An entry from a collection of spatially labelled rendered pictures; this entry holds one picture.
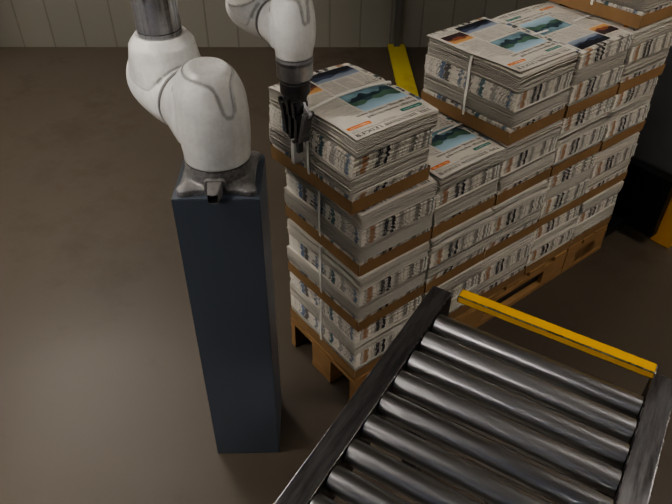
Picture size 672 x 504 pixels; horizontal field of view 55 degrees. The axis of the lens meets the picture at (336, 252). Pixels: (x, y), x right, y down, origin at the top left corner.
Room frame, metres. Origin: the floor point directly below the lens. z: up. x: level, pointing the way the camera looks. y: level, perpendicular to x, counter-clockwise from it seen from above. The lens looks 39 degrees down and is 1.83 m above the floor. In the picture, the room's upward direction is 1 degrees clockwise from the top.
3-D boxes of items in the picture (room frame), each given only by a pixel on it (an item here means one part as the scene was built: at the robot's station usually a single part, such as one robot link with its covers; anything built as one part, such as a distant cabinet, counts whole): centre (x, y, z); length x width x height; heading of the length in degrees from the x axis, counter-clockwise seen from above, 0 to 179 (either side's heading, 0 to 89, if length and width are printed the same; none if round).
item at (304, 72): (1.48, 0.11, 1.19); 0.09 x 0.09 x 0.06
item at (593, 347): (0.98, -0.48, 0.81); 0.43 x 0.03 x 0.02; 59
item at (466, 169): (1.88, -0.41, 0.42); 1.17 x 0.39 x 0.83; 128
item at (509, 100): (1.97, -0.51, 0.95); 0.38 x 0.29 x 0.23; 40
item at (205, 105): (1.30, 0.28, 1.17); 0.18 x 0.16 x 0.22; 40
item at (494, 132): (1.97, -0.51, 0.86); 0.38 x 0.29 x 0.04; 40
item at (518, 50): (1.98, -0.51, 1.06); 0.37 x 0.29 x 0.01; 40
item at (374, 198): (1.51, -0.10, 0.86); 0.29 x 0.16 x 0.04; 129
